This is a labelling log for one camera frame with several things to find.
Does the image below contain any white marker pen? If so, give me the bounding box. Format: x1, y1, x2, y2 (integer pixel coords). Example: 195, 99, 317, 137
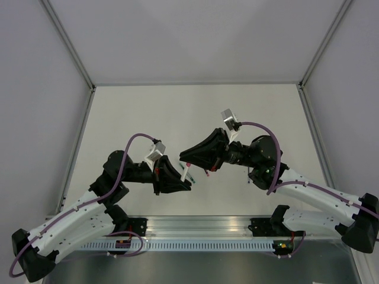
181, 164, 190, 182

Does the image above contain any perforated cable duct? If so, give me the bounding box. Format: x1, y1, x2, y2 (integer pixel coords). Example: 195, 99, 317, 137
78, 239, 274, 252

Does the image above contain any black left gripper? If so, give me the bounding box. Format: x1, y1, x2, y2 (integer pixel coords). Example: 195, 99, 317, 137
120, 153, 192, 194

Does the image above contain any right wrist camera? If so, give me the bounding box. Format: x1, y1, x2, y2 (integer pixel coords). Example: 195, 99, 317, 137
221, 109, 242, 144

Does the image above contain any green gel pen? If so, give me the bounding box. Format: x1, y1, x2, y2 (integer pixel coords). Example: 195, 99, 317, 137
179, 162, 196, 183

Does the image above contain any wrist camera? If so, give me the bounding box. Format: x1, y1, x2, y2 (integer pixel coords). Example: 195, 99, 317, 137
144, 141, 166, 171
221, 109, 242, 144

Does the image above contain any aluminium frame right post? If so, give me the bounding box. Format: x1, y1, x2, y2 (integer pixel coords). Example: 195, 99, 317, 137
298, 0, 354, 89

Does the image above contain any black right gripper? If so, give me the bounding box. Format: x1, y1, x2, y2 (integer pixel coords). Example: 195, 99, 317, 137
178, 129, 257, 173

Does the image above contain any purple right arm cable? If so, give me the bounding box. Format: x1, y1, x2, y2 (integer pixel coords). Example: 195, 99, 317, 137
236, 121, 379, 214

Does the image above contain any aluminium frame left post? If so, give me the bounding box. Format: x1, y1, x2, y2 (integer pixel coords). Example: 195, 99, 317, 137
39, 0, 95, 90

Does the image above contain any aluminium mounting rail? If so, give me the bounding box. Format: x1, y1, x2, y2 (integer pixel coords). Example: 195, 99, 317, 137
44, 215, 335, 237

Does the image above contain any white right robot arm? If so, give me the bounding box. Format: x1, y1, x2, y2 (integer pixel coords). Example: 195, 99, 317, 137
179, 128, 378, 253

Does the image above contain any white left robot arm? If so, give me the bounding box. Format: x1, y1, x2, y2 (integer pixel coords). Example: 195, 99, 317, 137
11, 150, 191, 283

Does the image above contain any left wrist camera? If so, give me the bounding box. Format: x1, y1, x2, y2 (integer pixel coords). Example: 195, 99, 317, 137
144, 141, 166, 171

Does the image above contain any aluminium frame post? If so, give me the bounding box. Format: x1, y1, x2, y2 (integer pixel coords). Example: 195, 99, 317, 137
298, 0, 354, 89
39, 0, 95, 90

